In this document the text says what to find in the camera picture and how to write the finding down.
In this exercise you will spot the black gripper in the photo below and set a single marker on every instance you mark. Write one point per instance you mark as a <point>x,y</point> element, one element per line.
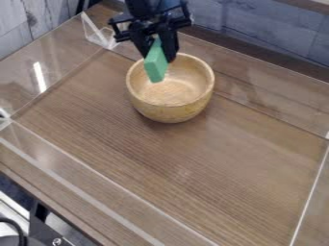
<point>161,17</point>

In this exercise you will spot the green rectangular stick block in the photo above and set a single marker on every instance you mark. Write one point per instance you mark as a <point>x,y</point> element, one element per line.
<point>156,62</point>

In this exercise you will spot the wooden bowl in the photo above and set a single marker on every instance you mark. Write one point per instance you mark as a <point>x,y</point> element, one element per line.
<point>179,98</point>

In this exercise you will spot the clear acrylic tray walls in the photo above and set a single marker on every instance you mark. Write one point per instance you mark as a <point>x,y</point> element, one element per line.
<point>223,180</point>

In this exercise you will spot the clear acrylic corner bracket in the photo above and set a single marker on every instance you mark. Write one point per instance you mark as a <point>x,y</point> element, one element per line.
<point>102,37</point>

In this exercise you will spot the black table frame bracket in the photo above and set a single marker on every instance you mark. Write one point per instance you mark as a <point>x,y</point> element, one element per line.
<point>47,228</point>

